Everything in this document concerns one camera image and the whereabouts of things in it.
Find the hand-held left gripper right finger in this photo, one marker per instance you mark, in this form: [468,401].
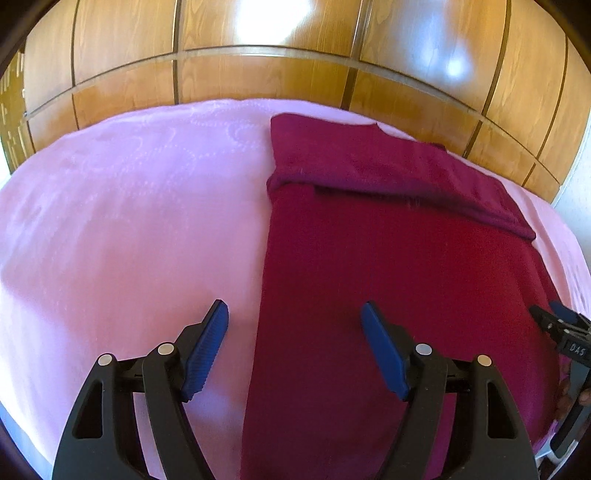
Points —
[383,350]

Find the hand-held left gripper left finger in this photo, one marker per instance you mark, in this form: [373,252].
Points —
[207,355]

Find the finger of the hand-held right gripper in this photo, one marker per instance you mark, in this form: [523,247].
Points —
[550,323]
[570,316]

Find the dark red garment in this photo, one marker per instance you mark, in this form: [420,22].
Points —
[369,258]

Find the person's right hand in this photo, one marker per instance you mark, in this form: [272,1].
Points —
[564,392]

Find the pink blanket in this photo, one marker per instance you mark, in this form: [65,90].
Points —
[115,230]

